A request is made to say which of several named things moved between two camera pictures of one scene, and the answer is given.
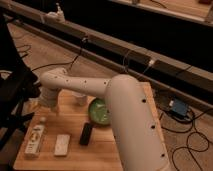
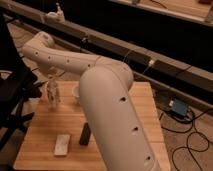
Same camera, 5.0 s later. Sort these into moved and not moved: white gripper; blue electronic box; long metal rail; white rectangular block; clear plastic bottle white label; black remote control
Moved: white gripper; clear plastic bottle white label
Not moved: blue electronic box; black remote control; white rectangular block; long metal rail
